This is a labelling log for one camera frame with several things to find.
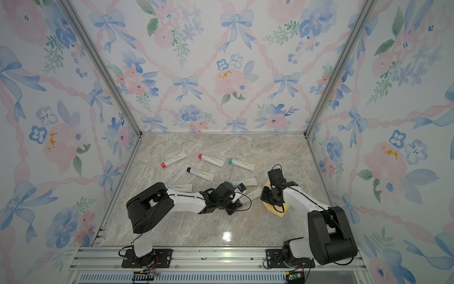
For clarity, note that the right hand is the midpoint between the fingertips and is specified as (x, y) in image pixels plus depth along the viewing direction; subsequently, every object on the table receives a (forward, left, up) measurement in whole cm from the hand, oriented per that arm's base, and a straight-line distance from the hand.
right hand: (266, 197), depth 90 cm
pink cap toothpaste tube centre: (+24, +30, 0) cm, 38 cm away
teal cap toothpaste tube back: (+20, +12, 0) cm, 24 cm away
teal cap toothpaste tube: (+9, +9, 0) cm, 12 cm away
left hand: (-2, +13, 0) cm, 13 cm away
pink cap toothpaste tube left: (+25, +50, +1) cm, 56 cm away
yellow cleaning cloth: (-11, -3, +11) cm, 16 cm away
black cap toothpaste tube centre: (+13, +34, +1) cm, 36 cm away
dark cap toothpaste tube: (+3, +4, -1) cm, 5 cm away
